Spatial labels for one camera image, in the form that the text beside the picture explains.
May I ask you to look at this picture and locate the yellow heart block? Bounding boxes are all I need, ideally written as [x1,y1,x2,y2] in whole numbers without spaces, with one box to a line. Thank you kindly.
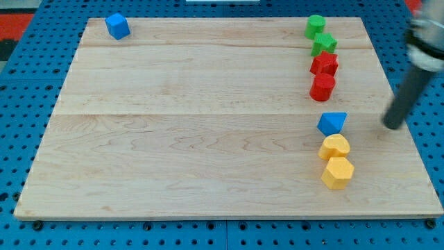
[318,134,350,160]

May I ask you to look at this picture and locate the yellow hexagon block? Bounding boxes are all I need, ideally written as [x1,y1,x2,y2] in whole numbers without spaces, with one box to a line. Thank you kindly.
[321,157,355,190]

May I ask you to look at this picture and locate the blue cube block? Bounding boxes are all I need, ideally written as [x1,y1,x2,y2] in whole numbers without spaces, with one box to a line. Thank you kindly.
[105,12,130,40]

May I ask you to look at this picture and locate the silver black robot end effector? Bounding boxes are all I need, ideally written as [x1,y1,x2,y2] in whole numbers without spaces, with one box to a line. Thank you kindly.
[406,7,443,72]

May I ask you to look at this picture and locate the green star block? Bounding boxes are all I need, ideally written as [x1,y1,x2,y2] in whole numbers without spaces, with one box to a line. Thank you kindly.
[310,33,338,57]

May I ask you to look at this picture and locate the red cylinder block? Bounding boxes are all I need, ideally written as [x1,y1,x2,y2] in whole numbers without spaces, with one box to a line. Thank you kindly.
[309,73,336,101]

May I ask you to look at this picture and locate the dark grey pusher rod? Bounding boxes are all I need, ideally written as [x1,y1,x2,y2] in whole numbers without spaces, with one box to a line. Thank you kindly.
[382,65,435,130]

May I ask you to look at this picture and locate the red star block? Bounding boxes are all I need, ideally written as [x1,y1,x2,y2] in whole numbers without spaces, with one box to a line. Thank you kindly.
[309,51,339,76]

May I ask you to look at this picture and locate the blue triangle block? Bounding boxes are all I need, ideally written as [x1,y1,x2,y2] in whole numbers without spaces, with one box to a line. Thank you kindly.
[316,112,348,136]

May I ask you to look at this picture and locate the green cylinder block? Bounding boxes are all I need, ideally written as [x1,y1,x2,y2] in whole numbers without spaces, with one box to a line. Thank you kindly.
[305,15,326,40]

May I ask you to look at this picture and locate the wooden board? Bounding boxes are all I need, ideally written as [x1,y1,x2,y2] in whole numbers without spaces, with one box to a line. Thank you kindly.
[14,17,443,221]

